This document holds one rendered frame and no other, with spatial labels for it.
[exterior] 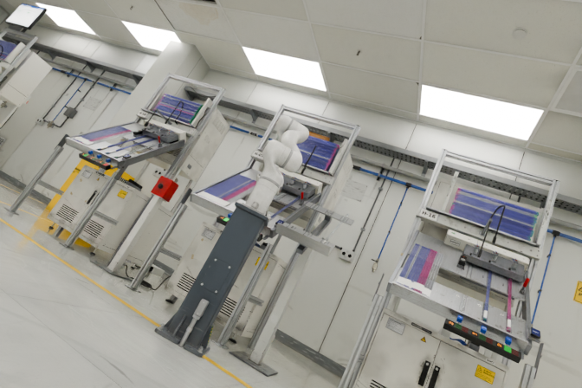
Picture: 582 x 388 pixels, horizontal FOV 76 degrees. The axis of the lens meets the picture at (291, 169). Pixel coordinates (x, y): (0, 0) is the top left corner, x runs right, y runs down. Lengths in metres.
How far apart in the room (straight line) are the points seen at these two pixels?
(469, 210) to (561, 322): 1.84
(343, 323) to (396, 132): 2.33
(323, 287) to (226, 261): 2.45
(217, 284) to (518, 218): 1.96
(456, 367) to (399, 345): 0.31
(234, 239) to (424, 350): 1.27
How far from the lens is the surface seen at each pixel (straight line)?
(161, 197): 3.03
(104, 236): 3.47
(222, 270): 1.92
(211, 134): 3.96
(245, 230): 1.93
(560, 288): 4.44
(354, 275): 4.23
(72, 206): 3.83
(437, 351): 2.49
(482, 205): 2.86
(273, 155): 2.04
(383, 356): 2.48
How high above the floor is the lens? 0.38
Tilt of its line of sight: 18 degrees up
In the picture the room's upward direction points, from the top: 28 degrees clockwise
